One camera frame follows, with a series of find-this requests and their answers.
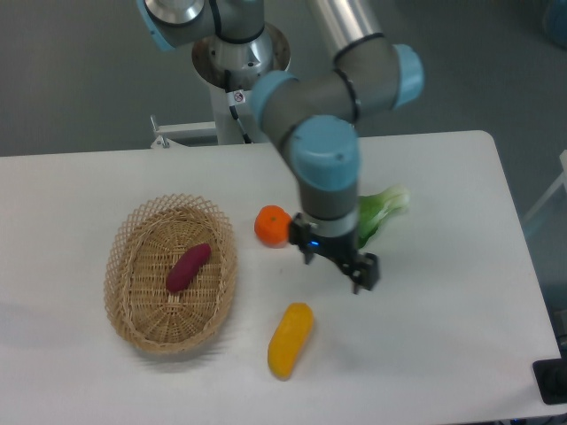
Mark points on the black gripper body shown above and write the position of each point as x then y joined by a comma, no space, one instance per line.
340,250

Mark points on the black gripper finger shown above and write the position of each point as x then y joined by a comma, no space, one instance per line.
300,236
364,272

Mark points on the purple sweet potato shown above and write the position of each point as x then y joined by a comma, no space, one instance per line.
187,267

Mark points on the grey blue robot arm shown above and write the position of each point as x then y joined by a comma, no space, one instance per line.
310,123

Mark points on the woven wicker basket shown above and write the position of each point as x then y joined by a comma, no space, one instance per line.
146,247

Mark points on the orange mandarin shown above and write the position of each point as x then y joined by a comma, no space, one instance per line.
271,226

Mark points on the green bok choy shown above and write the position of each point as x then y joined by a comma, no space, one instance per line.
375,209

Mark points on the yellow mango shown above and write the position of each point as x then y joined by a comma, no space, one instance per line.
289,339

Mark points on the black device at edge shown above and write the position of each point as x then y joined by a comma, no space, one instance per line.
550,375

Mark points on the white mounting frame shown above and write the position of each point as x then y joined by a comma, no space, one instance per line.
188,134

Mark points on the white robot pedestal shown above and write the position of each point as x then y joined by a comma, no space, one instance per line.
230,71

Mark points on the white frame at right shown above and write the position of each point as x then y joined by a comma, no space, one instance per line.
548,195

